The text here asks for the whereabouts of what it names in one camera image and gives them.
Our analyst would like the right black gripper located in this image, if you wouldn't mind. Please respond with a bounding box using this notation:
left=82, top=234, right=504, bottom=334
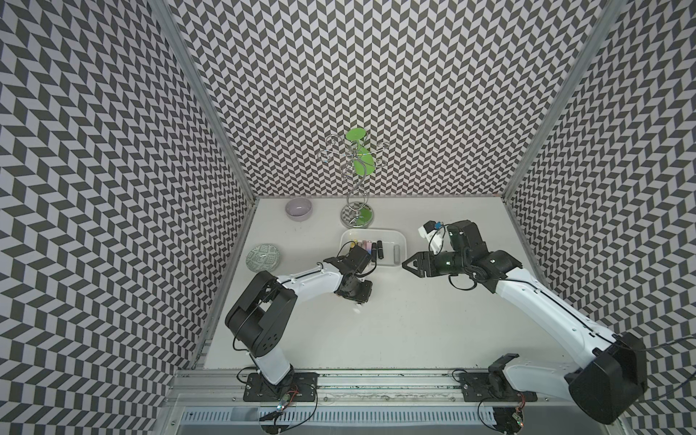
left=401, top=250, right=469, bottom=278

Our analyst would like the silver lipstick tube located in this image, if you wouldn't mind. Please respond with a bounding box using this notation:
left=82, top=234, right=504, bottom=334
left=393, top=245, right=401, bottom=265

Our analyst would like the white plastic storage box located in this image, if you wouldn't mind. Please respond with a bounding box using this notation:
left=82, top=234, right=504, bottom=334
left=339, top=228, right=408, bottom=268

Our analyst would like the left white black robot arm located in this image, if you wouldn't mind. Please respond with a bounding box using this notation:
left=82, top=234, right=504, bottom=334
left=224, top=245, right=379, bottom=387

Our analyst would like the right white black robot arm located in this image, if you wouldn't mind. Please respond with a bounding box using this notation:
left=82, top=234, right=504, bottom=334
left=402, top=220, right=648, bottom=425

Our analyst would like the small lilac bowl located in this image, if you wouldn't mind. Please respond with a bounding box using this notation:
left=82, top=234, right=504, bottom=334
left=285, top=198, right=314, bottom=222

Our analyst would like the green patterned glass plate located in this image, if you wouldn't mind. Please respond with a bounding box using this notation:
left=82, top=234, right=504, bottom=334
left=245, top=243, right=282, bottom=273

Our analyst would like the chrome stand with green leaves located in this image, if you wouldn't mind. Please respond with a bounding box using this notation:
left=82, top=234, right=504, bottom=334
left=320, top=127, right=387, bottom=229

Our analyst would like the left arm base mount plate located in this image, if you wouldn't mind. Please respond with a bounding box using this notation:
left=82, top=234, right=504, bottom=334
left=243, top=372, right=319, bottom=403

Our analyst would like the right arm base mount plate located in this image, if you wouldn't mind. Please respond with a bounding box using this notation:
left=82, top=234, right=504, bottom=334
left=452, top=371, right=538, bottom=403

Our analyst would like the aluminium front rail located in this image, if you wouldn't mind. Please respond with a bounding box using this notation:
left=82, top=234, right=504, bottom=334
left=163, top=368, right=571, bottom=408

